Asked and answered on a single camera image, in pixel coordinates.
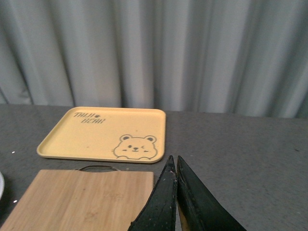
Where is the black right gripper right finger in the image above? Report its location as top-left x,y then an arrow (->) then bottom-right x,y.
177,156 -> 245,231

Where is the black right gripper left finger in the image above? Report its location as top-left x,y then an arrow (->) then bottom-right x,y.
128,156 -> 177,231

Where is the white round plate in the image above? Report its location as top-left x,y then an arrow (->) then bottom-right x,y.
0,172 -> 5,199

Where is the yellow bear tray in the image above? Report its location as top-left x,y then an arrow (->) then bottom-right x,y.
37,107 -> 166,164

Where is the bamboo cutting board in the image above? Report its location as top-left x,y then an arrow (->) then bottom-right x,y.
1,170 -> 154,231

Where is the grey curtain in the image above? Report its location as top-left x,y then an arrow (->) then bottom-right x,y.
0,0 -> 308,118

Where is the metal cutting board handle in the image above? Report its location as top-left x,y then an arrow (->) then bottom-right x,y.
76,165 -> 120,171

